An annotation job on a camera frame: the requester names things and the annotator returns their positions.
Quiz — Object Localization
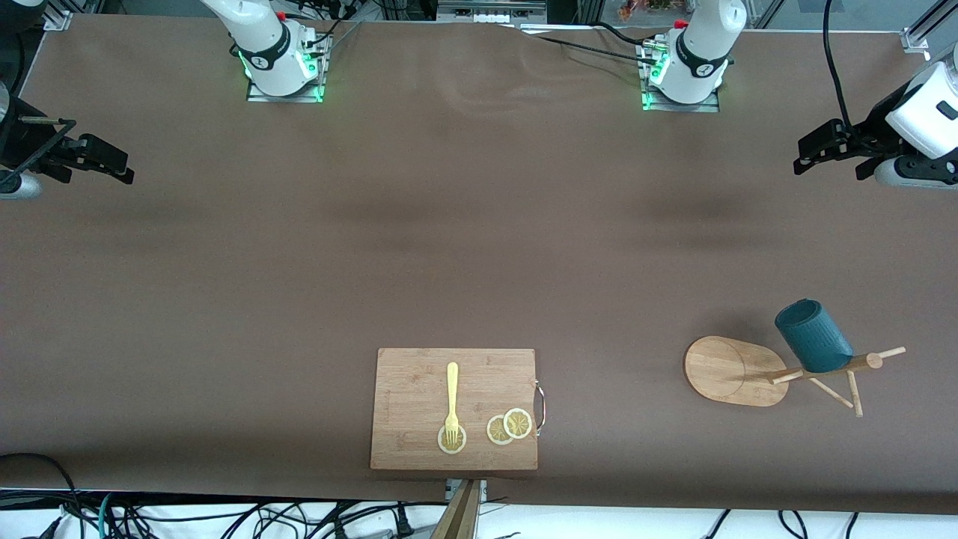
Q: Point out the teal cup with yellow inside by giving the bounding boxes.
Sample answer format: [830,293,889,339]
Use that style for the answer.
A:
[774,299,855,374]

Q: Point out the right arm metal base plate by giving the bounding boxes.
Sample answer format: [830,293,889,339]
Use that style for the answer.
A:
[247,56,328,103]

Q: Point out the black base cable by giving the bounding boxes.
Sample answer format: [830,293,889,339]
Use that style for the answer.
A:
[288,0,364,49]

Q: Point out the yellow plastic fork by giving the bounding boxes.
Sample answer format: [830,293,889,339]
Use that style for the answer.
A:
[444,362,461,446]

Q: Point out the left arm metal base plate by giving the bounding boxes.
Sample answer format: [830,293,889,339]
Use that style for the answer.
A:
[641,41,721,113]

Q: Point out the black table cable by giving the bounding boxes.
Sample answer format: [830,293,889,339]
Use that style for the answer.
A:
[522,28,663,67]
[595,21,656,47]

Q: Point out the orange flowers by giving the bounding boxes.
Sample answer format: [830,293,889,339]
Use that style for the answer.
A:
[617,0,686,22]

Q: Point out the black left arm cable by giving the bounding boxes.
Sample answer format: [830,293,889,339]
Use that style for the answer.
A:
[822,0,858,132]

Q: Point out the grey power strip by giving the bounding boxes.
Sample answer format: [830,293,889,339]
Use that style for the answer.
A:
[438,0,547,23]

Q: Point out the wooden stand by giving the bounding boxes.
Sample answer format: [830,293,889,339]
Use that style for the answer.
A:
[429,479,481,539]

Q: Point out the wooden cup rack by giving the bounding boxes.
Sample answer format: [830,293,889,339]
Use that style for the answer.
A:
[683,335,907,418]

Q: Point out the bamboo cutting board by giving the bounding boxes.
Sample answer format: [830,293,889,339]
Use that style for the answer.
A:
[370,348,540,472]

